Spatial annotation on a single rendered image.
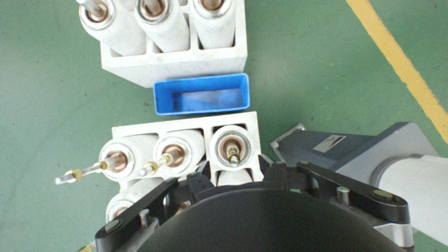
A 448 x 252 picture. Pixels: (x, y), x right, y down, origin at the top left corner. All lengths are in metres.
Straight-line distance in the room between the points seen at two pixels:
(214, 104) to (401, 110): 0.74
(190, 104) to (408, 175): 0.53
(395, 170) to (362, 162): 0.03
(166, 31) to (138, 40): 0.11
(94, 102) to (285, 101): 0.80
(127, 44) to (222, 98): 0.31
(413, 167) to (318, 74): 0.43
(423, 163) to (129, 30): 0.55
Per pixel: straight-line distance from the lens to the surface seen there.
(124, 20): 0.40
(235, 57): 0.36
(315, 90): 0.62
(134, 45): 0.42
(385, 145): 0.31
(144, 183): 0.39
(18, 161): 1.05
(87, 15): 0.44
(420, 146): 0.35
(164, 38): 0.36
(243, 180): 0.29
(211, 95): 0.51
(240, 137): 0.24
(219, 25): 0.32
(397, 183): 0.29
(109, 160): 0.32
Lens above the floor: 0.49
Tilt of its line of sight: 88 degrees down
